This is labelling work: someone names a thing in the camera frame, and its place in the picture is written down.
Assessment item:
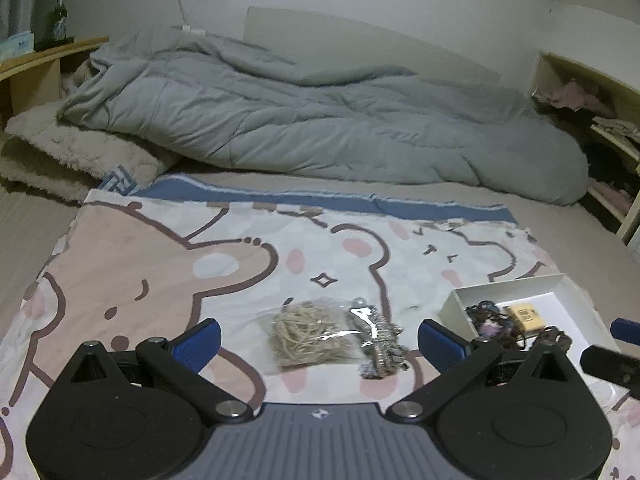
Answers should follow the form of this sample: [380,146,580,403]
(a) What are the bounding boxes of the white cardboard box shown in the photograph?
[438,272,617,361]

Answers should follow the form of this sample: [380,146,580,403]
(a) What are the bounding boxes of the grey curtain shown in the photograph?
[0,0,53,43]

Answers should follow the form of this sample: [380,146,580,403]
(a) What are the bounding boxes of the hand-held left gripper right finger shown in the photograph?
[384,318,585,423]

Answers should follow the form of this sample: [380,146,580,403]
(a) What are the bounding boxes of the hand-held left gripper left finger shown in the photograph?
[56,318,255,423]

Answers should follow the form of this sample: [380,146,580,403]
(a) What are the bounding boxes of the grey duvet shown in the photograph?
[56,29,592,207]

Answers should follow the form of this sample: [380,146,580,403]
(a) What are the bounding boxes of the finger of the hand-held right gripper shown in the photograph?
[610,317,640,342]
[580,344,640,392]

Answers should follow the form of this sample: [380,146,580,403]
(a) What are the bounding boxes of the light tissue box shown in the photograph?
[0,32,36,62]

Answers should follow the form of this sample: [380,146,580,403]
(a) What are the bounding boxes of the small gold box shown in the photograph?
[504,304,547,335]

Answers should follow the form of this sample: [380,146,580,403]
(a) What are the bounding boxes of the pink crumpled clothes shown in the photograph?
[536,79,617,117]

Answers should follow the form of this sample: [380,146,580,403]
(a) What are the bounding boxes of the green glass bottle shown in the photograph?
[47,0,72,50]

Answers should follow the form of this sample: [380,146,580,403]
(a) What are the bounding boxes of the wooden bedside shelf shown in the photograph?
[0,36,110,128]

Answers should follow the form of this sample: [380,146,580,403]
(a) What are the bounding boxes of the cream open shelf unit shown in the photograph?
[529,49,640,247]

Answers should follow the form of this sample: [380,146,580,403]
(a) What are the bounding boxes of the bear printed blanket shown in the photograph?
[0,174,640,480]

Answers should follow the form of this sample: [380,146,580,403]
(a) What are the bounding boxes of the bag of beige rubber bands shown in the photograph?
[260,299,362,374]

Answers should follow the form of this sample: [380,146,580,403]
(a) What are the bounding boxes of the dark clothes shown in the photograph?
[580,137,640,187]

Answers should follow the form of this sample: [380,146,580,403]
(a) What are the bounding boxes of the dark hair tie bundle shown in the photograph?
[464,300,527,350]

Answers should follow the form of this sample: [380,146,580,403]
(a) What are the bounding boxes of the beige fluffy blanket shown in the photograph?
[0,104,182,207]

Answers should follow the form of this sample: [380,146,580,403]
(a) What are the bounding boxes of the folded patterned cloth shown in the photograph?
[592,117,640,144]

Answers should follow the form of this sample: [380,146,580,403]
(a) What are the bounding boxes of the pink folded cloth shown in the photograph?
[590,179,637,213]

